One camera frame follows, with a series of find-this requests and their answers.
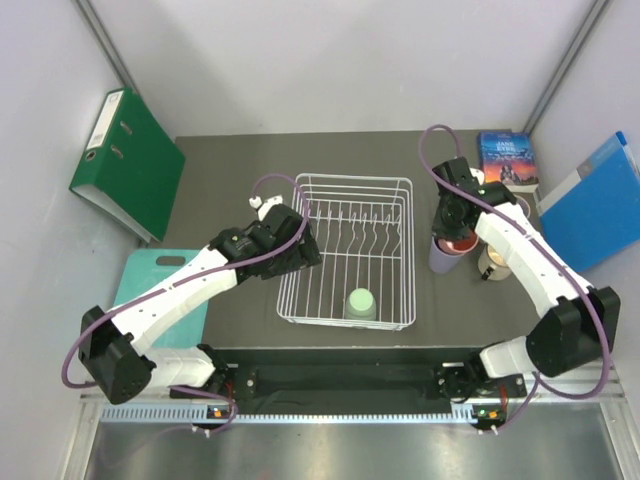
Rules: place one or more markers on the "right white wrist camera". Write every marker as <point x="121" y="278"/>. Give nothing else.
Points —
<point x="478" y="175"/>

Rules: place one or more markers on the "white wire dish rack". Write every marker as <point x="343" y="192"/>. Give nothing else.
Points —
<point x="364" y="228"/>

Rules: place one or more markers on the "teal cutting board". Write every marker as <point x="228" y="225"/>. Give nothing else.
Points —
<point x="147" y="267"/>

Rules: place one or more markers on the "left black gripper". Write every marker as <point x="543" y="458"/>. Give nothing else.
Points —
<point x="304" y="255"/>

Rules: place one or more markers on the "cream ceramic mug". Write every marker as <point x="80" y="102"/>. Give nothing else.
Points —
<point x="492" y="266"/>

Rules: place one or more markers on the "grey slotted cable duct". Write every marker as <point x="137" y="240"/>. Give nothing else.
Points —
<point x="209" y="414"/>

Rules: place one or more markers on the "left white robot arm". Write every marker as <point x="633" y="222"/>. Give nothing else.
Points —
<point x="117" y="348"/>

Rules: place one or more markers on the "pink cup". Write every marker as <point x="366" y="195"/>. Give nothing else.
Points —
<point x="459" y="247"/>

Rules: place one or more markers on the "Jane Eyre paperback book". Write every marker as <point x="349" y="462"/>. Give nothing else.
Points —
<point x="508" y="157"/>

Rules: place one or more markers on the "green cup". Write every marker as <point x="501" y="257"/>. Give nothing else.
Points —
<point x="361" y="305"/>

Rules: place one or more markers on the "blue plastic folder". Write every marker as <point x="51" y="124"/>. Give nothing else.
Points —
<point x="594" y="213"/>

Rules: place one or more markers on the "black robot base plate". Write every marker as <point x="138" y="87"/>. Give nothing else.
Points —
<point x="353" y="380"/>

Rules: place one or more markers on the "green lever arch binder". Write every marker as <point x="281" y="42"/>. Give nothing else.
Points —
<point x="130" y="168"/>

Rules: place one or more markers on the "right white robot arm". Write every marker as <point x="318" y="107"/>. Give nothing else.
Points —
<point x="577" y="321"/>

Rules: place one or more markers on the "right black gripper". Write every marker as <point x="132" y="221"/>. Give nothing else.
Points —
<point x="440" y="229"/>

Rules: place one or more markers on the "clear pink glass mug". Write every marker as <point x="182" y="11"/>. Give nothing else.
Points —
<point x="524" y="205"/>

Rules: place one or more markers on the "purple cup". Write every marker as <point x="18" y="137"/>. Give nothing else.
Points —
<point x="440" y="262"/>

